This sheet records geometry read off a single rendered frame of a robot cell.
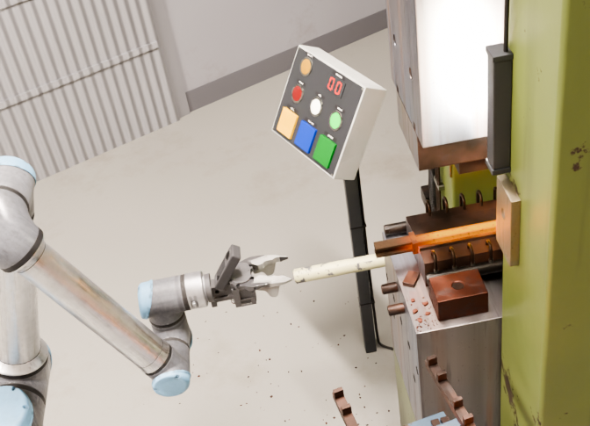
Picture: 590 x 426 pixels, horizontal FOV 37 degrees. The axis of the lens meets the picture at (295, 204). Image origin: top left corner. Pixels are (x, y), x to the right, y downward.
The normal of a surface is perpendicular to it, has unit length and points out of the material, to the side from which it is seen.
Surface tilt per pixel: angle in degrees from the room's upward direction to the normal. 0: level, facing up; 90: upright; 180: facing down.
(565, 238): 90
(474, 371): 90
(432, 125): 90
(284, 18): 90
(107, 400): 0
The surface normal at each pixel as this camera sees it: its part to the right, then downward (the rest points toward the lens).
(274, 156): -0.14, -0.77
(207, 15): 0.52, 0.48
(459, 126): 0.13, 0.61
